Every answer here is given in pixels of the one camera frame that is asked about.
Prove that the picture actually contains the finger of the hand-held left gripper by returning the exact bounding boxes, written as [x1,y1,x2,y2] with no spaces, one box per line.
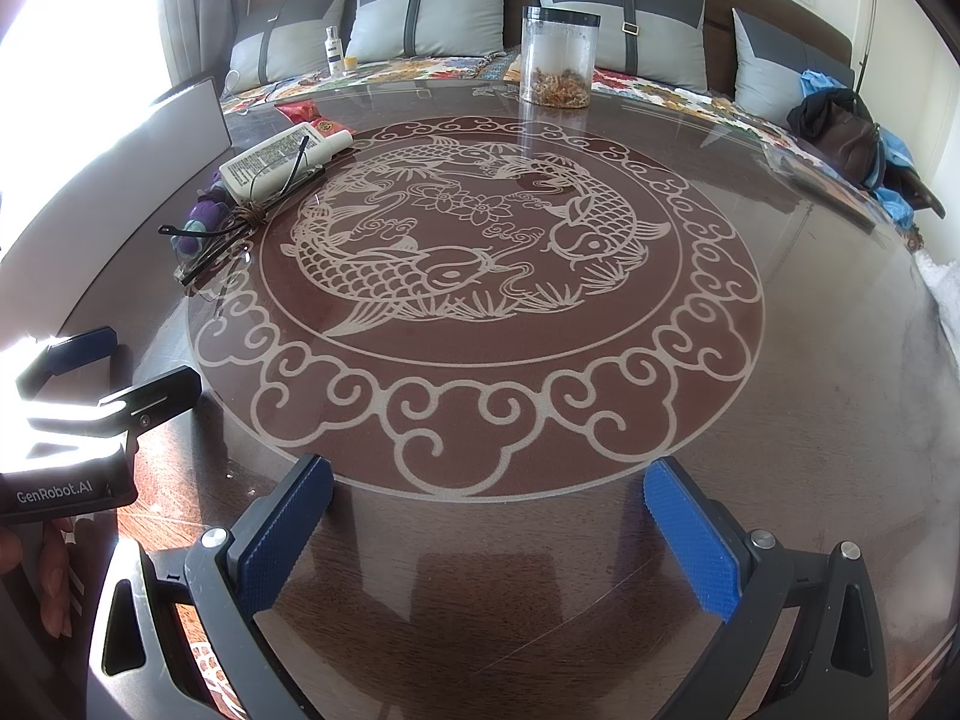
[15,325,119,400]
[97,364,205,430]

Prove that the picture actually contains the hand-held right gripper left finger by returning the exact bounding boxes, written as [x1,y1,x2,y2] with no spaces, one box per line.
[86,452,335,720]

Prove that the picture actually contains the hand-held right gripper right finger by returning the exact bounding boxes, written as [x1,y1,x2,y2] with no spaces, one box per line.
[643,456,890,720]

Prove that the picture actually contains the person's left hand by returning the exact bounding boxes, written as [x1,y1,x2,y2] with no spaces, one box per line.
[0,517,77,640]

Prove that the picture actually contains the black eyeglasses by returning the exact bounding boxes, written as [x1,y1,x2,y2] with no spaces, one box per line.
[157,136,327,287]

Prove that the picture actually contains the purple plush toy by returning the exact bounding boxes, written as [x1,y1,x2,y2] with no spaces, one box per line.
[171,187,237,256]

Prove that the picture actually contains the grey chair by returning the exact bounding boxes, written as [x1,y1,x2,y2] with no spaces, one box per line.
[0,73,235,350]

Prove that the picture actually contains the wooden desk with glass top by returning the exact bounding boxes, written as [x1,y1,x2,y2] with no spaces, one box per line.
[112,79,960,720]

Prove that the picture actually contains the white lotion tube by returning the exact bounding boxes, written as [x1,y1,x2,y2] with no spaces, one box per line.
[219,124,353,205]

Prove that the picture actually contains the grey curtain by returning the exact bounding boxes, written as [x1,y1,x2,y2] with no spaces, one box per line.
[156,0,257,89]

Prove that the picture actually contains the white fluffy cloth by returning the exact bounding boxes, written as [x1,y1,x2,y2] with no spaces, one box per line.
[911,251,960,331]

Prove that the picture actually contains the floral sofa cover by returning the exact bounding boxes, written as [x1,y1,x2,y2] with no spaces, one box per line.
[221,45,807,151]

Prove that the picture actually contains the dark handbag with clothes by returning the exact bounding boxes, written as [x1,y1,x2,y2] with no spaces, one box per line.
[799,69,925,230]

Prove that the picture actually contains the dark brown bag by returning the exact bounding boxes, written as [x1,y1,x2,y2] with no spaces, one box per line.
[786,88,884,182]

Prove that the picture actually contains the clear plastic snack jar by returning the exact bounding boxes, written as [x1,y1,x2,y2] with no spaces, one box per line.
[520,5,602,107]

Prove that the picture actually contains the thin metal pole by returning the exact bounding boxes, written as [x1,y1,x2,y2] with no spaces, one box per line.
[862,0,882,87]

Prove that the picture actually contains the grey strapped pillow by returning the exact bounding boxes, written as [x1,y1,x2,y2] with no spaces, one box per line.
[227,0,355,89]
[343,0,520,66]
[531,0,710,92]

